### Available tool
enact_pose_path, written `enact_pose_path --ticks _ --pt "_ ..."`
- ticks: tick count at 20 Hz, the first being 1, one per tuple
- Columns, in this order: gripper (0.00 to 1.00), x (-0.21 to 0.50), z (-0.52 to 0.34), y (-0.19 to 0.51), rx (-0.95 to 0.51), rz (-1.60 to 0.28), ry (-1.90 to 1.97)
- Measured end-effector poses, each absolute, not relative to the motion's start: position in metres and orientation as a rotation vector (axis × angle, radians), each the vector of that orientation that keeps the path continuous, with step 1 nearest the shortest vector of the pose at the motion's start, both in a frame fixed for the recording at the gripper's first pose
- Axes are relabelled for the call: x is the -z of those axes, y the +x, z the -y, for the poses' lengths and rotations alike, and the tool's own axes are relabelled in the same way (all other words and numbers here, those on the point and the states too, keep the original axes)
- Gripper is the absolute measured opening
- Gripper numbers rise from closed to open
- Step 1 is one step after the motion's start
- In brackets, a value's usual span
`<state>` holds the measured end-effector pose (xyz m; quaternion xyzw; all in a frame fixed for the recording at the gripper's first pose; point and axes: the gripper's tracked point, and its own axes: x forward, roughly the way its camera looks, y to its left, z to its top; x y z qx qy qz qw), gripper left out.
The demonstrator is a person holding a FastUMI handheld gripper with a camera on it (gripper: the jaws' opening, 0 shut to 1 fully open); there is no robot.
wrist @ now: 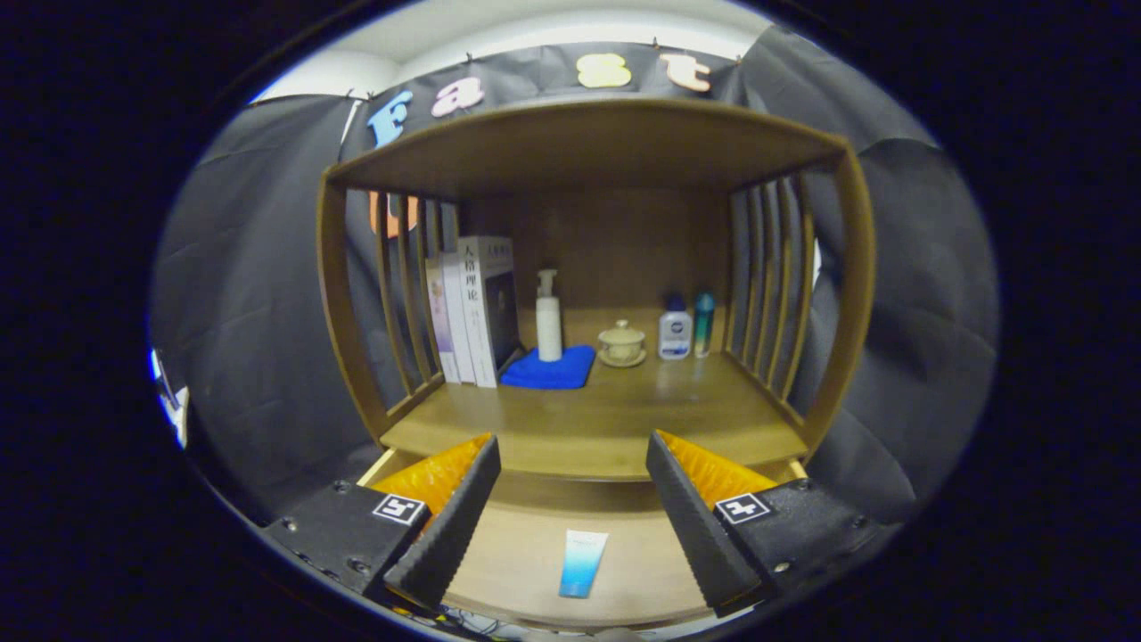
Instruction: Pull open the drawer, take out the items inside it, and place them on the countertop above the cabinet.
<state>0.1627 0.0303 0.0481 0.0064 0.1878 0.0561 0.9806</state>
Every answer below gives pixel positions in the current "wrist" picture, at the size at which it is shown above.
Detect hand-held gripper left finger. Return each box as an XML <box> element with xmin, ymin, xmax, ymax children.
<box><xmin>261</xmin><ymin>433</ymin><xmax>503</xmax><ymax>612</ymax></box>

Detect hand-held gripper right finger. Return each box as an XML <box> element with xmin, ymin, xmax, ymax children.
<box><xmin>645</xmin><ymin>430</ymin><xmax>901</xmax><ymax>618</ymax></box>

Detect blue white tube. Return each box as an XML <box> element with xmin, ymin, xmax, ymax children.
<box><xmin>559</xmin><ymin>529</ymin><xmax>610</xmax><ymax>599</ymax></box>

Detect wooden countertop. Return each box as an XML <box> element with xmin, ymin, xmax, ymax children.
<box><xmin>379</xmin><ymin>352</ymin><xmax>809</xmax><ymax>482</ymax></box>

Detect wooden cabinet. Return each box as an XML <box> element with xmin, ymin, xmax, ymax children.
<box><xmin>316</xmin><ymin>96</ymin><xmax>877</xmax><ymax>482</ymax></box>

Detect blue cloth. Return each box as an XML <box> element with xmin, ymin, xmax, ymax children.
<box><xmin>499</xmin><ymin>344</ymin><xmax>596</xmax><ymax>391</ymax></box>

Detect white blue lotion bottle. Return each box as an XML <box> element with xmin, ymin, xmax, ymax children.
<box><xmin>658</xmin><ymin>294</ymin><xmax>694</xmax><ymax>361</ymax></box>

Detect beige lidded ceramic cup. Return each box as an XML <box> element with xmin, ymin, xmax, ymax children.
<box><xmin>596</xmin><ymin>320</ymin><xmax>648</xmax><ymax>369</ymax></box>

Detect teal bottle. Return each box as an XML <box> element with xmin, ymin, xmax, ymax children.
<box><xmin>694</xmin><ymin>291</ymin><xmax>716</xmax><ymax>359</ymax></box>

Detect pale purple book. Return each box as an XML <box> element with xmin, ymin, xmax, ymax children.
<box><xmin>425</xmin><ymin>257</ymin><xmax>461</xmax><ymax>384</ymax></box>

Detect thin white book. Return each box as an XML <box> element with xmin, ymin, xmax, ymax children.
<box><xmin>441</xmin><ymin>251</ymin><xmax>478</xmax><ymax>385</ymax></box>

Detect white and black book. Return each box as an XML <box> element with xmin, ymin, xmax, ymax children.
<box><xmin>456</xmin><ymin>235</ymin><xmax>523</xmax><ymax>389</ymax></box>

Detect white pump bottle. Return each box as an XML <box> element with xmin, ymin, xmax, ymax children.
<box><xmin>536</xmin><ymin>269</ymin><xmax>564</xmax><ymax>363</ymax></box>

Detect black backdrop cloth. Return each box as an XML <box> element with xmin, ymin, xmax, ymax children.
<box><xmin>152</xmin><ymin>27</ymin><xmax>999</xmax><ymax>527</ymax></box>

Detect black floor cables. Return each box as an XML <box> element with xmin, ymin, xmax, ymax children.
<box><xmin>415</xmin><ymin>606</ymin><xmax>500</xmax><ymax>637</ymax></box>

